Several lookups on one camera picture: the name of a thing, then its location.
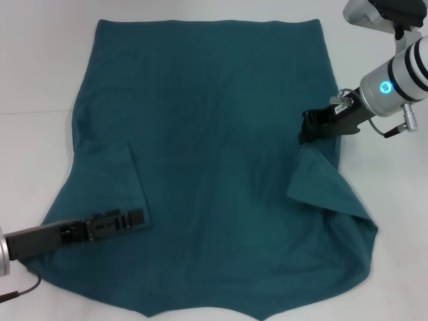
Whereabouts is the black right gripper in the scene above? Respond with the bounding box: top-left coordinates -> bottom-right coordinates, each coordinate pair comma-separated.
298,87 -> 372,145

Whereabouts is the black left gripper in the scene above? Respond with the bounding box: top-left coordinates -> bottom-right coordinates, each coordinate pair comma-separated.
6,207 -> 148,261

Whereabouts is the teal blue t-shirt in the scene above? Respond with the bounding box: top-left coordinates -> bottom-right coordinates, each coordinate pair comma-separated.
25,18 -> 381,318

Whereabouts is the right gripper cable with plug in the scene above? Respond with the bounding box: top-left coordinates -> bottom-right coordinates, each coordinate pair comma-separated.
330,88 -> 419,138

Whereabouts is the gripper cable with plug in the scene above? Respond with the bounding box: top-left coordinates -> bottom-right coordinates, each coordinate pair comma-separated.
0,276 -> 43,304
330,88 -> 419,138

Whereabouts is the left gripper cable with plug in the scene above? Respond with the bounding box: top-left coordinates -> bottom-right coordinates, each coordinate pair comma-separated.
0,276 -> 43,304

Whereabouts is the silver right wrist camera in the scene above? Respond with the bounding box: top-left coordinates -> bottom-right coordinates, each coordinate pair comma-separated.
342,0 -> 428,39

